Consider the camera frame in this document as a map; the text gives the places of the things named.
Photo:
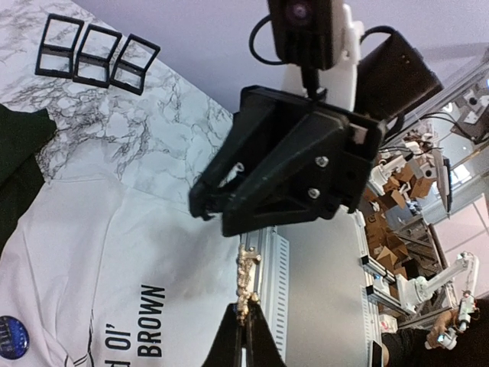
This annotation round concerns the white and green t-shirt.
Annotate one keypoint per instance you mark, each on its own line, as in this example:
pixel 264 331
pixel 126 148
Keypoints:
pixel 102 274

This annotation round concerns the black wire frame organizer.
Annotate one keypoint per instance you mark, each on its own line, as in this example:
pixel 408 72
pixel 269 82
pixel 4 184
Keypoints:
pixel 75 55

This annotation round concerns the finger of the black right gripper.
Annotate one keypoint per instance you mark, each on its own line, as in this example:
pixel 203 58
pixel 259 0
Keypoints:
pixel 247 143
pixel 294 183

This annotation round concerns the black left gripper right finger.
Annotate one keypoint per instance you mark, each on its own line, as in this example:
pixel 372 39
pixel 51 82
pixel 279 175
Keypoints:
pixel 261 349

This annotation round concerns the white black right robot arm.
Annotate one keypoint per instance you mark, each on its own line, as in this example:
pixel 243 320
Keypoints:
pixel 393 79

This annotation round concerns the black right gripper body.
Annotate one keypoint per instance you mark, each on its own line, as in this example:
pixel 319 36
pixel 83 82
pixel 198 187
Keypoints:
pixel 356 159

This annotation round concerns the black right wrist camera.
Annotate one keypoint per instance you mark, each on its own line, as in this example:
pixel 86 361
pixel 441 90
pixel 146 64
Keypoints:
pixel 308 33

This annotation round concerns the round blue picture badge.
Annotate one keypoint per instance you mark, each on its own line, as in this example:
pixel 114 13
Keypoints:
pixel 15 340

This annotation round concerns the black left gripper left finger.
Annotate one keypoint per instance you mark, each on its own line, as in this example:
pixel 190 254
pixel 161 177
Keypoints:
pixel 227 346

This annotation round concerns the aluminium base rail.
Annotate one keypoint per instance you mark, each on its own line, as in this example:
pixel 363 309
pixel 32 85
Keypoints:
pixel 270 280

